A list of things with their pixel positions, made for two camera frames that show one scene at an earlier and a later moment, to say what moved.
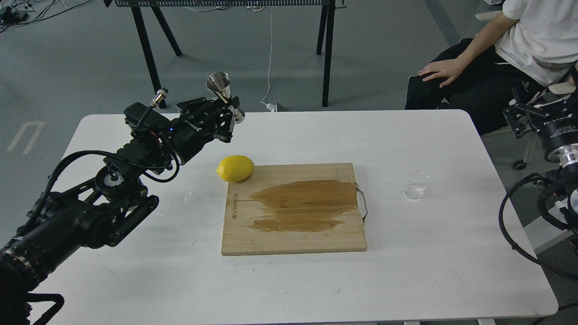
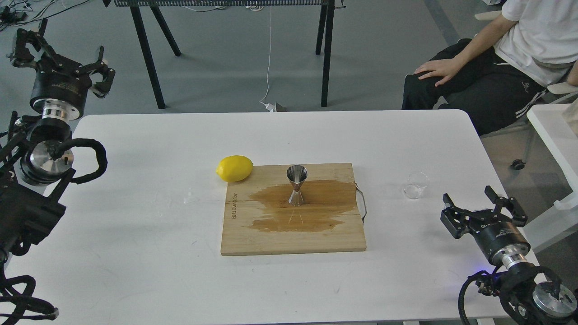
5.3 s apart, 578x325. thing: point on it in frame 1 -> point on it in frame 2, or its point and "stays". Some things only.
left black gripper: x=188 y=132 -> x=58 y=95
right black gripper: x=562 y=128 -> x=502 y=242
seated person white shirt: x=515 y=56 stays
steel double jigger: x=220 y=82 -> x=296 y=174
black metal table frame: x=328 y=15 stays
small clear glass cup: x=417 y=180 stays
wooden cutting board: x=292 y=209 stays
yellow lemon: x=235 y=168 stays
